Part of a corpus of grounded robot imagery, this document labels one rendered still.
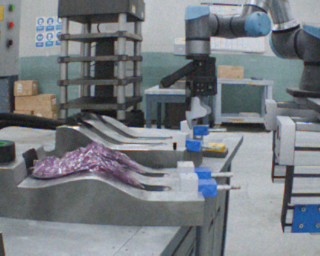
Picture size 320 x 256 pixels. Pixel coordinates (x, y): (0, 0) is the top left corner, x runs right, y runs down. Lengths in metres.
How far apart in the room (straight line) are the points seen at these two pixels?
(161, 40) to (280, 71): 2.19
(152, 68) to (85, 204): 6.86
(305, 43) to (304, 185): 0.64
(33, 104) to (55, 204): 7.07
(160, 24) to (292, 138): 6.82
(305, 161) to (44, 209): 0.56
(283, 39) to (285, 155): 0.67
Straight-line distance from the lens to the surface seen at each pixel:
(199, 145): 1.15
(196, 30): 1.23
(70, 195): 0.84
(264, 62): 7.62
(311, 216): 1.01
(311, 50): 1.43
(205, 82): 1.22
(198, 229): 1.36
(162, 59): 7.61
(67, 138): 1.23
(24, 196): 0.87
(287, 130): 0.91
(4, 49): 1.82
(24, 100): 7.99
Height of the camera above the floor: 1.11
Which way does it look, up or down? 9 degrees down
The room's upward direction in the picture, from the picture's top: straight up
